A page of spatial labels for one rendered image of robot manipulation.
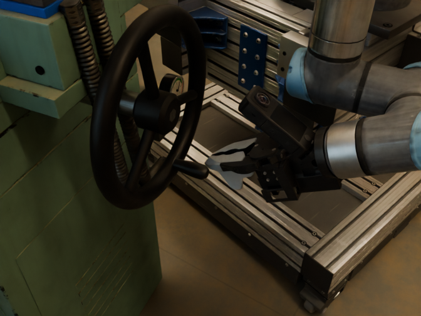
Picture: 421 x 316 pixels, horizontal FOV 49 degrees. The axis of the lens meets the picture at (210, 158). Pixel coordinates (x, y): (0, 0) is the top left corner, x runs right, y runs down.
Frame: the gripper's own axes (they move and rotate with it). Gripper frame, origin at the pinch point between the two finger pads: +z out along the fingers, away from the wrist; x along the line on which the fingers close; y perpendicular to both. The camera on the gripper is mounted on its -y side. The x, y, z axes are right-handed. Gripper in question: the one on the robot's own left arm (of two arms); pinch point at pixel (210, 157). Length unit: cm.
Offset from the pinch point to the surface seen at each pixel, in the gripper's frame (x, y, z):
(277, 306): 25, 66, 25
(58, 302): -18.3, 15.5, 35.1
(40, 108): -16.1, -20.3, 7.5
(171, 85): 18.7, -7.4, 16.1
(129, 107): -7.1, -14.2, 2.6
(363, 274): 46, 75, 7
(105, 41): -6.4, -23.6, 1.0
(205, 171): -3.2, 0.4, -0.5
